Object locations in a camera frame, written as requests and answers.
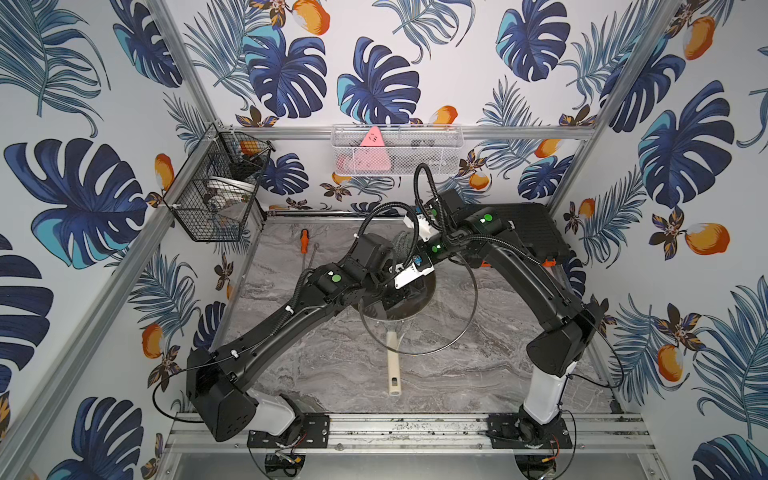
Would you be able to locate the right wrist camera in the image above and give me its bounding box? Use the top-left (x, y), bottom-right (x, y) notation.
top-left (403, 213), bottom-right (441, 243)

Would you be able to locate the green checkered cloth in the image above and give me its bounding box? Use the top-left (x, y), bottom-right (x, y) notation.
top-left (392, 231), bottom-right (414, 272)

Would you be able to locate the glass pot lid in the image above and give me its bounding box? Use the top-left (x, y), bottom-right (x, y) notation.
top-left (355, 254), bottom-right (479, 357)

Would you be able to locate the pink triangle item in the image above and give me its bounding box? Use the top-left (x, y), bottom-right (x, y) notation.
top-left (349, 126), bottom-right (392, 173)

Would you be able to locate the black tool case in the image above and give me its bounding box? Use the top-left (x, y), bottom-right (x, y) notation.
top-left (489, 203), bottom-right (570, 264)

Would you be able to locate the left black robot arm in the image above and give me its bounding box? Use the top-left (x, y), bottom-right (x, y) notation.
top-left (185, 202), bottom-right (420, 442)

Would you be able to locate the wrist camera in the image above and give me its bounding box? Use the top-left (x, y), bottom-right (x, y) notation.
top-left (403, 213), bottom-right (441, 243)
top-left (394, 255), bottom-right (434, 289)

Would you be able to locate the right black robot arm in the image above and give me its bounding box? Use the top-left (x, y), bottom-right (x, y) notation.
top-left (413, 163), bottom-right (602, 426)

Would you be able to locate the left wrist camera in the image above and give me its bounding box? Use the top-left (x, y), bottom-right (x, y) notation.
top-left (394, 255), bottom-right (434, 289)

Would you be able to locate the black wire basket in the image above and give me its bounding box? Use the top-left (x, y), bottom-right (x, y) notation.
top-left (162, 124), bottom-right (275, 243)

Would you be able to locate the clear wall shelf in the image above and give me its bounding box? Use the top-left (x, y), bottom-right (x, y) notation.
top-left (330, 125), bottom-right (464, 176)

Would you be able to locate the frying pan cream handle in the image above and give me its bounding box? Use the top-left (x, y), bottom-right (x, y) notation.
top-left (359, 272), bottom-right (437, 397)

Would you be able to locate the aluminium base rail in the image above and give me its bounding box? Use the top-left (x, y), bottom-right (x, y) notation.
top-left (164, 411), bottom-right (656, 455)

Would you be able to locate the orange handled screwdriver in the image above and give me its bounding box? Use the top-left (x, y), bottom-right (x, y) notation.
top-left (300, 229), bottom-right (310, 270)

